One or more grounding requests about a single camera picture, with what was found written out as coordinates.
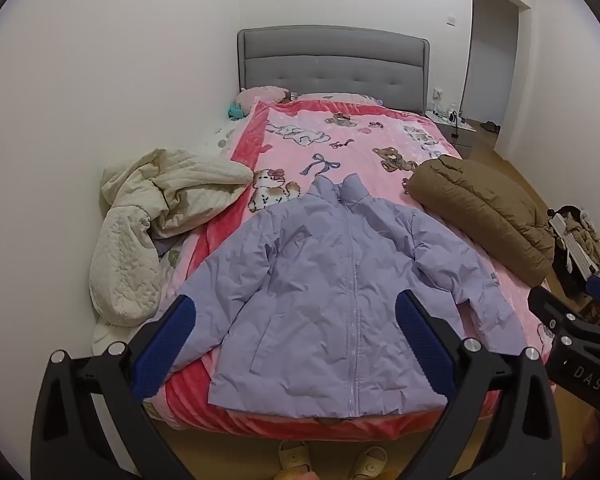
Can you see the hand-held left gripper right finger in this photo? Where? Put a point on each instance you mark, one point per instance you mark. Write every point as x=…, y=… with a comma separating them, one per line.
x=425, y=347

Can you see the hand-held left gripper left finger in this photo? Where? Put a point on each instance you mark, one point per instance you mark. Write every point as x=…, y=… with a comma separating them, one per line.
x=165, y=347

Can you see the lavender puffer jacket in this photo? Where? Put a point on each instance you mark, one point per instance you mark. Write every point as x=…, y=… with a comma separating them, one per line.
x=320, y=285

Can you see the cream quilted coat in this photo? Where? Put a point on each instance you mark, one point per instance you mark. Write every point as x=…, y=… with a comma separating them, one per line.
x=130, y=260

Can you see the brown puffer jacket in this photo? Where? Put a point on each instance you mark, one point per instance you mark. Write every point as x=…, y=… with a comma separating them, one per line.
x=480, y=205

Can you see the pale yellow slipper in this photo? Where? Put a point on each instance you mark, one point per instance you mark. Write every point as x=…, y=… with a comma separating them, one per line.
x=367, y=462
x=294, y=456

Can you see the dark pair of shoes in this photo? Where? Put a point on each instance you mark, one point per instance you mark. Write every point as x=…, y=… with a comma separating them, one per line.
x=490, y=127

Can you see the white nightstand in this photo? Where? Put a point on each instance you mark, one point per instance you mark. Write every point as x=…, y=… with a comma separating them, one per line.
x=452, y=132

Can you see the white dotted bed sheet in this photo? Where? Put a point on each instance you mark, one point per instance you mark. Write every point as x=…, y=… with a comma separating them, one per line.
x=220, y=142

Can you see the pink printed blanket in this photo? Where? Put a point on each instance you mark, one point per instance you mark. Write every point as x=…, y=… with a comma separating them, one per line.
x=300, y=155

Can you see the teal plush toy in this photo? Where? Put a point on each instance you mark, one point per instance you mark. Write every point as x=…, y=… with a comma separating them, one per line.
x=236, y=110

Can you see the patterned pillow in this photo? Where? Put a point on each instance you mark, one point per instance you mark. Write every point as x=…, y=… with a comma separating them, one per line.
x=330, y=96

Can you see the pink pillow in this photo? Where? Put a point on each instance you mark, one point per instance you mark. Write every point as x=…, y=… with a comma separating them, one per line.
x=260, y=94

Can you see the grey upholstered headboard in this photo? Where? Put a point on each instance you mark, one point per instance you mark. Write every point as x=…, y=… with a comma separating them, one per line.
x=330, y=60

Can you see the white wall socket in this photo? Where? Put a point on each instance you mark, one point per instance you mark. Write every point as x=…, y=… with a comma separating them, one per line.
x=437, y=95

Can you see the white door frame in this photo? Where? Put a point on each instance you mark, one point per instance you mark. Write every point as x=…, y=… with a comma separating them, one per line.
x=470, y=35

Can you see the white light switch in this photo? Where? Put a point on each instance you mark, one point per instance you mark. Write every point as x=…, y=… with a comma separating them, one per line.
x=451, y=19

